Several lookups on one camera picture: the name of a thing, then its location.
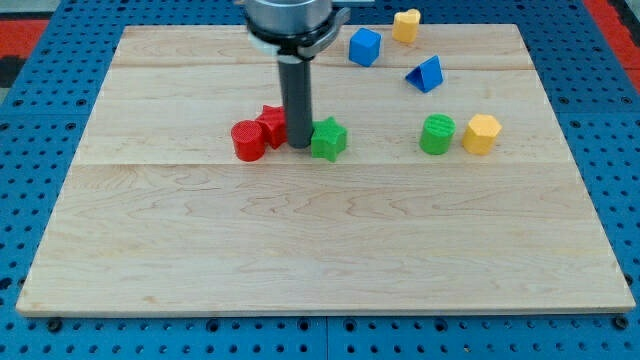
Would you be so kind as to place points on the yellow heart block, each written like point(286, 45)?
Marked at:
point(406, 25)

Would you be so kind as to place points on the light wooden board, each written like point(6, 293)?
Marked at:
point(157, 217)

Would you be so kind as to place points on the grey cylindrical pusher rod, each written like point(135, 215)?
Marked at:
point(296, 94)

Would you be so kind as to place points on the blue triangle block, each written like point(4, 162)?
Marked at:
point(427, 75)

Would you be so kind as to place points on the red cylinder block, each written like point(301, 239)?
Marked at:
point(248, 140)

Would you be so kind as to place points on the red star block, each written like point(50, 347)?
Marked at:
point(273, 124)

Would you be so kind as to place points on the blue cube block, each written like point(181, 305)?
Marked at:
point(364, 47)

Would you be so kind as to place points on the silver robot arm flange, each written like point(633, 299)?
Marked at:
point(293, 31)

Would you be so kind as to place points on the yellow hexagon block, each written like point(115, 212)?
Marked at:
point(480, 134)

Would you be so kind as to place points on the green star block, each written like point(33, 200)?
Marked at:
point(328, 140)

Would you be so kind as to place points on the green cylinder block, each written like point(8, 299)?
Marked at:
point(437, 133)

